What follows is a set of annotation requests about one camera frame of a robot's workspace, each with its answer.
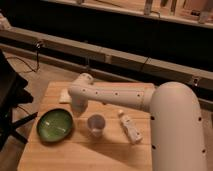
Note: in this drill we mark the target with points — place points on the green ceramic bowl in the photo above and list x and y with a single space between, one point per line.
54 125

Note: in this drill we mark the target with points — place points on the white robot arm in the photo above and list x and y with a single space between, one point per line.
177 136

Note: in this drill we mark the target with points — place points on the black chair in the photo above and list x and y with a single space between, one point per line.
12 93

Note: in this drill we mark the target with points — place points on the white rectangular sponge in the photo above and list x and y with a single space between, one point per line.
64 97

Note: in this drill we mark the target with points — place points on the white plastic bottle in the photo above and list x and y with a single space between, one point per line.
129 127

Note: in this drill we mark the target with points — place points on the clear plastic cup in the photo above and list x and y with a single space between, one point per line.
96 124

